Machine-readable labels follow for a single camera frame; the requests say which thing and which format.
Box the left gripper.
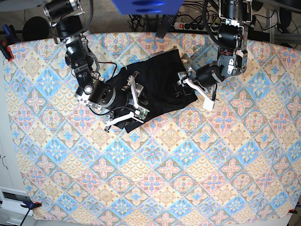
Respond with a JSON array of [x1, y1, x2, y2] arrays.
[[177, 63, 223, 110]]

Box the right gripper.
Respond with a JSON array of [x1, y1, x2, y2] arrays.
[[88, 71, 150, 132]]

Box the black T-shirt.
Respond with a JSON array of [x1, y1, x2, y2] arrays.
[[106, 49, 197, 132]]

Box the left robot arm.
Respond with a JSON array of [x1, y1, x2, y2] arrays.
[[177, 0, 252, 111]]

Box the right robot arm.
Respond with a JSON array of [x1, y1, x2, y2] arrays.
[[43, 0, 149, 132]]

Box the patterned tablecloth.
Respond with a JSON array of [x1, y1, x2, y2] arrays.
[[3, 40, 301, 226]]

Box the white power strip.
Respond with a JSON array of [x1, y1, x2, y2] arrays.
[[174, 22, 206, 32]]

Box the black round stand base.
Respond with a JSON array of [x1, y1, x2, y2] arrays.
[[22, 16, 49, 41]]

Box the blue clamp top left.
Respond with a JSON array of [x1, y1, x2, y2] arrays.
[[0, 24, 14, 62]]

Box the blue clamp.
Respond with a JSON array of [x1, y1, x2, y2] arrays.
[[20, 201, 42, 226], [0, 24, 14, 62]]

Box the blue clamp bottom left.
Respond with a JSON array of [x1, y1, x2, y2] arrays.
[[20, 201, 42, 226]]

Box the white cabinet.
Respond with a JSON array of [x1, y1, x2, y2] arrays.
[[0, 58, 29, 226]]

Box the black perforated bracket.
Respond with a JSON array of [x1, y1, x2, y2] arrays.
[[155, 15, 176, 39]]

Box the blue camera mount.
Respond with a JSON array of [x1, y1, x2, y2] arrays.
[[112, 0, 184, 15]]

